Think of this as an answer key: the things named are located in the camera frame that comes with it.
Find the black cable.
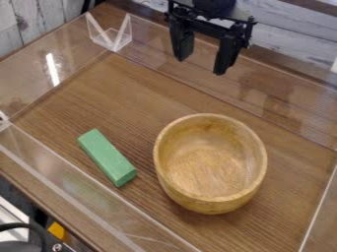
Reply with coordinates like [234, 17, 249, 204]
[0, 222, 48, 252]

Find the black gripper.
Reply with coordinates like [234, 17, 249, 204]
[166, 0, 257, 76]

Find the clear acrylic tray wall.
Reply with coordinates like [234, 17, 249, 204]
[0, 123, 202, 252]

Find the green rectangular block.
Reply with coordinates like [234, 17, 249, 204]
[78, 129, 137, 187]

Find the brown wooden bowl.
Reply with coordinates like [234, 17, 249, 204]
[153, 113, 268, 215]

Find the clear acrylic corner bracket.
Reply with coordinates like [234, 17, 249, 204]
[84, 13, 133, 52]

